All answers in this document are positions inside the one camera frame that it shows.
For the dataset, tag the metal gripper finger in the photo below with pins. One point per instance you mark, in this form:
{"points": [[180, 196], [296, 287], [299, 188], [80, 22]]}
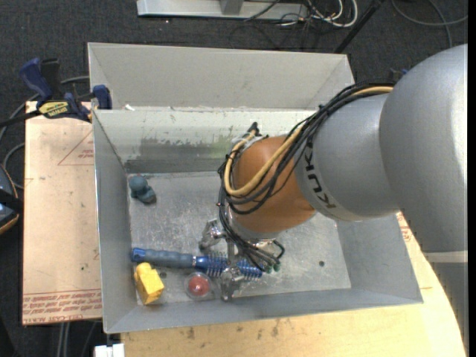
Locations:
{"points": [[212, 233], [228, 283]]}

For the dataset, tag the red ball in clear dome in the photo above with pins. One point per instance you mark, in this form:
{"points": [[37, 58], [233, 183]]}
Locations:
{"points": [[199, 286]]}

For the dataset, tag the grey metal bin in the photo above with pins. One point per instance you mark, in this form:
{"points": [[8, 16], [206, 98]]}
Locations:
{"points": [[178, 214]]}

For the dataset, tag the blue ribbed hand tool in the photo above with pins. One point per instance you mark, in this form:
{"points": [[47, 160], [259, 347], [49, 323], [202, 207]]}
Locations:
{"points": [[167, 259]]}

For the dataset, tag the yellow toy block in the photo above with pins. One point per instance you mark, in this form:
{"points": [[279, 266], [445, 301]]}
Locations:
{"points": [[148, 283]]}

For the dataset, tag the blue-grey toy figure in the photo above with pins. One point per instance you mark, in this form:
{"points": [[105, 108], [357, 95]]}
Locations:
{"points": [[141, 190]]}

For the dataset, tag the brown cardboard board, red print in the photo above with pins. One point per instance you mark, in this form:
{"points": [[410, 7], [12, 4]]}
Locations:
{"points": [[59, 218]]}

